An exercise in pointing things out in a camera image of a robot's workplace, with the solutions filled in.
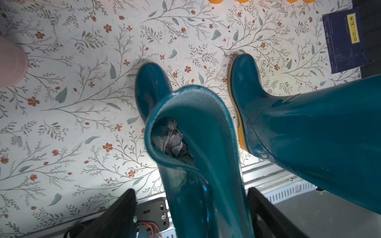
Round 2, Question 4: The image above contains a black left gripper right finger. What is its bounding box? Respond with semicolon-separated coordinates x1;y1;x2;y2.
247;187;307;238

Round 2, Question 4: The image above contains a teal boot front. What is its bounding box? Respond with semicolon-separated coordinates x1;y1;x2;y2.
228;54;381;213
135;62;255;238

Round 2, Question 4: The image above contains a pink pen cup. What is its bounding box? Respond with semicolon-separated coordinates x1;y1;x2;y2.
0;36;28;88

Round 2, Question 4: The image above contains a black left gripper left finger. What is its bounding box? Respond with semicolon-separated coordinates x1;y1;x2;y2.
77;188;138;238

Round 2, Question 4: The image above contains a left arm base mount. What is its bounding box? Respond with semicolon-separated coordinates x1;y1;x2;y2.
62;197;170;238

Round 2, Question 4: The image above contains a dark blue book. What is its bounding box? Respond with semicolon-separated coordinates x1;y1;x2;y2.
322;8;373;74

